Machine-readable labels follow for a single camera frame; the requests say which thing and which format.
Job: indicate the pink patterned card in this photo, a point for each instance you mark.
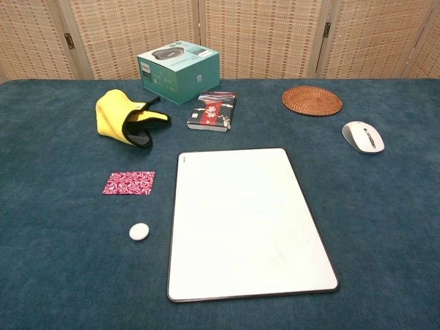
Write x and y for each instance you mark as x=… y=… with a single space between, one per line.
x=129 y=183

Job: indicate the white closed laptop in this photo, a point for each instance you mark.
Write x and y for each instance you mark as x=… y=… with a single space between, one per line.
x=247 y=223

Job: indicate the teal product box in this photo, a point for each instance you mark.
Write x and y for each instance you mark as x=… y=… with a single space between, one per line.
x=182 y=75

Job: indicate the dark printed packet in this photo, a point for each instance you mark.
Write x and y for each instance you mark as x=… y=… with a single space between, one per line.
x=211 y=113

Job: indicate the yellow cloth with black strap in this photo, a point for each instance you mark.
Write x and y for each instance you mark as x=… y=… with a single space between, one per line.
x=110 y=115

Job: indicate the woven bamboo folding screen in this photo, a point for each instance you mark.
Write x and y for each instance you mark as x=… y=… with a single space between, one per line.
x=268 y=34

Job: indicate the white computer mouse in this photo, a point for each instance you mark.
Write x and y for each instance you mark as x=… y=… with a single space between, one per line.
x=362 y=137

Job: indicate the dark blue table cloth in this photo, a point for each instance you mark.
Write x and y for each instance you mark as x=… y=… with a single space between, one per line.
x=55 y=240

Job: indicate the round brown rattan coaster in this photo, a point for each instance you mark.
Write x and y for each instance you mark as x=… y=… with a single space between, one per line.
x=313 y=101

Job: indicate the small white disc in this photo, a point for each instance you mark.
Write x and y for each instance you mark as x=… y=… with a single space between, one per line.
x=139 y=232

